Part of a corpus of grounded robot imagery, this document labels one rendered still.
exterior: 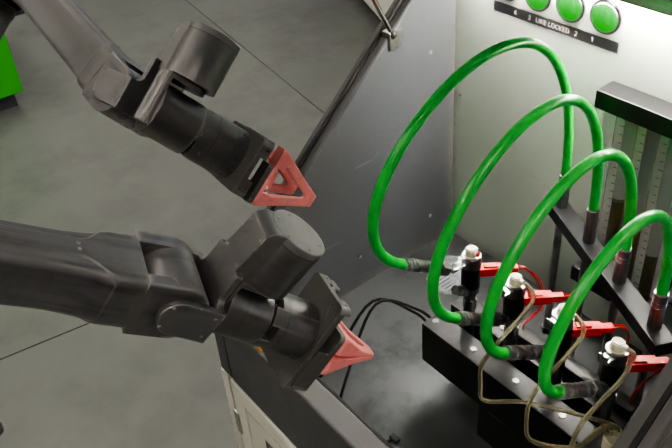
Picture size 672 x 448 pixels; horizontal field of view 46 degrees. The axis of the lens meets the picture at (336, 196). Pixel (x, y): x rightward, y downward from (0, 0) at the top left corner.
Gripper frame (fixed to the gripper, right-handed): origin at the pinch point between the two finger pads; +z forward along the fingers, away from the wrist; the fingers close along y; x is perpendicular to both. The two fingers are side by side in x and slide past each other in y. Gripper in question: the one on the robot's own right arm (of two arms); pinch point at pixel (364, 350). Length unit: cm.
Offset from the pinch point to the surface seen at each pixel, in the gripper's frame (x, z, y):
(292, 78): 294, 147, -23
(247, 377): 37, 21, -31
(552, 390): -7.8, 19.1, 7.0
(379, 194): 14.7, 1.4, 12.1
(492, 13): 49, 27, 39
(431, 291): 7.2, 10.4, 6.4
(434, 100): 16.8, 1.4, 24.5
